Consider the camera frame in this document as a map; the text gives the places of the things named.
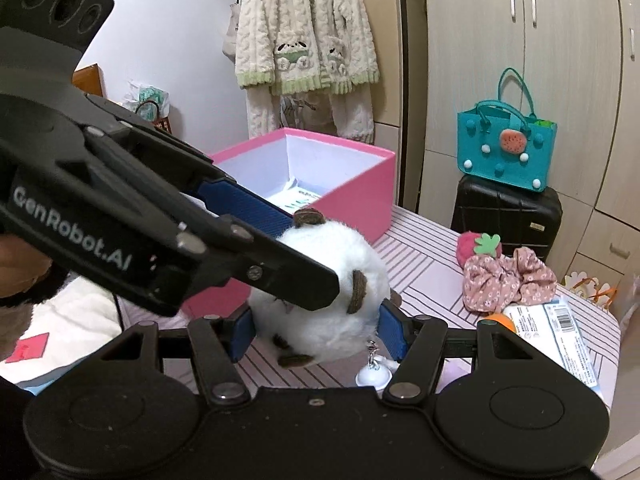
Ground blue white tissue pack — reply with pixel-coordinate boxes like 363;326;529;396
502;296;601;391

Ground teal item in plastic wrap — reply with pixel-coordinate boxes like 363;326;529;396
122;79;171;111

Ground beige wardrobe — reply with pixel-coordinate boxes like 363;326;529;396
395;0;640;311

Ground white cloth pink label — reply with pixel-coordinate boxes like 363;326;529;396
0;280;126;396

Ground yellow printed bag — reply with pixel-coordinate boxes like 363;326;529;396
565;270;626;321

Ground pink strawberry plush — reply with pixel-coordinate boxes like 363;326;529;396
456;231;502;267

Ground white keychain charm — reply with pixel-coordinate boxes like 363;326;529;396
355;340;398;388

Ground white paper sheet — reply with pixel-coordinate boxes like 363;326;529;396
267;177;326;213

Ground pink cardboard box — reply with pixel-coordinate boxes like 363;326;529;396
182;127;397;318

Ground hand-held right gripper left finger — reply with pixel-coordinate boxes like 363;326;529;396
100;307;257;407

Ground teal tote bag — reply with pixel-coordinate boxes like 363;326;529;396
456;67;558;192

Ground pink floral scrunchie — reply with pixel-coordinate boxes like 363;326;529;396
462;247;558;315

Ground wicker basket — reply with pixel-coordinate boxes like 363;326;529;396
135;100;173;135

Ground orange ball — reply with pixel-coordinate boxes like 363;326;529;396
487;312;517;333

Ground cream fluffy pajama pants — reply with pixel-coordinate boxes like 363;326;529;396
245;82;376;143

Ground white cloth bag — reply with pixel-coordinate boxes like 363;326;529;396
222;2;241;61

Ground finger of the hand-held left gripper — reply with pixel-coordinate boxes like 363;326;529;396
192;177;296;237
177;214;342;312

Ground white round plush toy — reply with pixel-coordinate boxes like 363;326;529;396
247;208;405;370

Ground cream fluffy pajama jacket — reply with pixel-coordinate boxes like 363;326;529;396
235;0;378;97

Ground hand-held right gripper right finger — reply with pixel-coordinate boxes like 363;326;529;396
378;300;543;407

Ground black suitcase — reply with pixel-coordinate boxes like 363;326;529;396
451;175;563;263

